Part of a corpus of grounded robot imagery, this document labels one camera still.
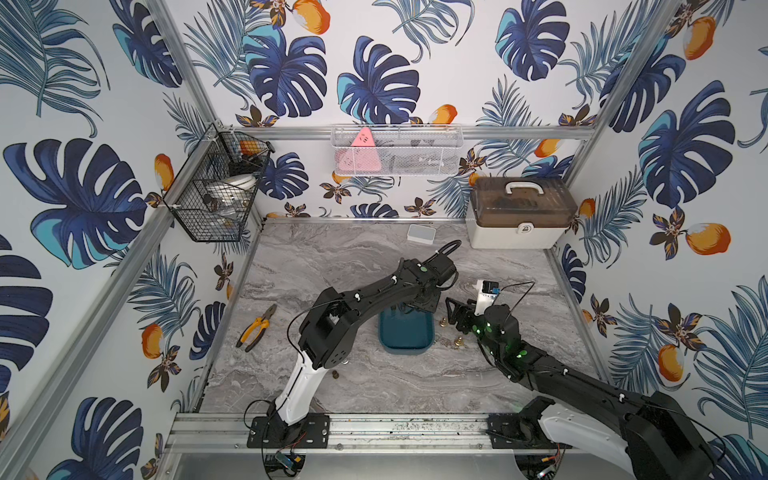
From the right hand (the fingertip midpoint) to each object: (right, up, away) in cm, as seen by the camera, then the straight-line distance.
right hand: (458, 299), depth 84 cm
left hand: (-9, -1, +6) cm, 10 cm away
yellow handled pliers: (-59, -9, +8) cm, 60 cm away
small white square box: (-6, +20, +31) cm, 37 cm away
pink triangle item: (-27, +42, +6) cm, 50 cm away
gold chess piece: (+2, -14, +5) cm, 15 cm away
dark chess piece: (-34, -21, -2) cm, 40 cm away
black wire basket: (-72, +30, +6) cm, 78 cm away
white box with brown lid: (+27, +27, +21) cm, 44 cm away
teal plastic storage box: (-16, -11, +5) cm, 20 cm away
